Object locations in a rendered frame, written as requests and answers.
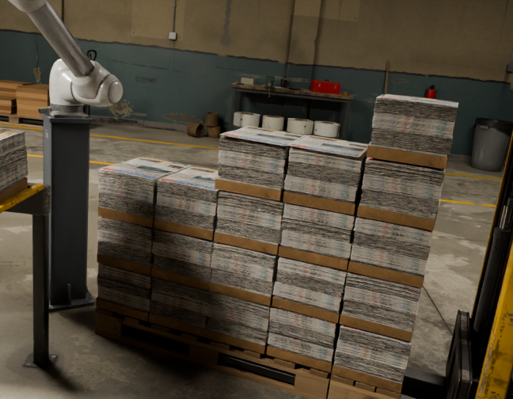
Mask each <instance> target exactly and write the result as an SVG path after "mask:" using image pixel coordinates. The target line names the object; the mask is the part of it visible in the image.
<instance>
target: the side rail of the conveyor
mask: <svg viewBox="0 0 513 399"><path fill-rule="evenodd" d="M35 184H36V183H29V182H28V188H30V187H32V186H33V185H35ZM6 212H13V213H21V214H28V215H42V216H46V215H48V214H49V213H50V212H51V185H49V184H45V185H44V189H42V190H41V191H39V192H37V193H36V194H34V195H32V196H30V197H29V198H27V199H25V200H23V201H21V202H20V203H18V204H16V205H14V206H13V207H11V208H9V209H8V210H6Z"/></svg>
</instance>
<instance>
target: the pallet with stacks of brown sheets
mask: <svg viewBox="0 0 513 399"><path fill-rule="evenodd" d="M48 106H50V95H49V85H46V84H35V85H33V83H31V82H16V81H9V80H0V116H8V117H9V122H5V121H0V124H10V125H17V126H25V127H39V128H44V126H41V125H34V124H26V123H21V118H27V119H35V120H44V119H43V117H42V116H41V113H39V112H38V109H39V108H47V107H48Z"/></svg>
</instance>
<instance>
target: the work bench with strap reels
mask: <svg viewBox="0 0 513 399"><path fill-rule="evenodd" d="M325 81H330V80H324V81H323V80H322V81H316V80H312V82H311V87H310V89H303V90H292V89H288V88H283V87H280V86H274V87H275V88H274V89H271V88H270V95H278V96H285V97H300V98H307V99H314V100H323V101H336V102H342V107H341V113H340V123H333V122H328V121H314V122H313V121H312V120H304V119H297V118H288V122H287V128H285V127H283V122H284V118H283V117H281V116H263V123H262V125H259V122H260V114H256V113H251V112H237V110H238V93H239V91H241V92H248V93H262V94H269V88H264V86H266V85H258V84H256V85H250V84H244V85H237V83H240V82H234V83H233V84H231V87H233V92H232V101H231V110H230V127H229V131H235V130H237V129H240V128H243V127H248V126H250V127H260V128H265V129H270V130H275V131H285V132H290V133H295V134H301V135H307V136H308V135H314V136H319V137H325V138H330V139H339V140H344V141H345V139H346V134H347V128H348V117H349V112H350V106H351V101H352V100H353V97H352V96H351V95H349V97H348V96H342V93H340V88H341V84H340V83H339V82H331V81H330V82H325ZM346 103H347V107H346V113H345V118H344V110H345V104H346ZM343 120H344V129H343V134H342V135H341V132H342V126H343Z"/></svg>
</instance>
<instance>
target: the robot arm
mask: <svg viewBox="0 0 513 399"><path fill-rule="evenodd" d="M8 1H9V2H11V3H12V4H13V5H15V6H16V7H17V8H18V9H19V10H21V11H23V12H26V13H27V14H28V16H29V17H30V18H31V20H32V21H33V23H34V24H35V25H36V27H37V28H38V29H39V30H40V32H41V33H42V34H43V35H44V37H45V38H46V40H47V41H48V43H49V44H50V45H51V46H52V47H53V49H54V50H55V51H56V53H57V54H58V55H59V57H60V58H61V59H58V60H57V61H56V62H55V63H54V65H53V67H52V69H51V73H50V82H49V95H50V106H48V107H47V108H39V109H38V112H39V113H42V114H47V115H49V116H50V117H51V118H80V119H89V116H88V115H86V114H85V113H84V112H83V104H86V105H92V106H98V107H107V106H110V105H114V104H115V103H116V102H118V101H119V100H120V98H121V97H122V95H123V87H122V84H121V82H120V81H119V79H118V78H117V77H116V76H115V75H112V74H110V73H109V72H108V71H107V70H106V69H105V68H104V67H103V66H102V65H101V64H100V63H98V62H96V61H93V60H89V58H88V56H87V55H86V53H85V52H84V51H83V50H82V48H81V47H80V45H79V44H78V42H77V41H76V39H75V38H74V37H73V35H72V34H71V32H70V31H69V29H68V28H67V27H66V26H65V24H64V23H63V21H62V19H61V18H60V17H59V15H58V14H57V13H56V12H55V10H54V8H53V7H52V5H51V4H50V2H49V1H48V0H8Z"/></svg>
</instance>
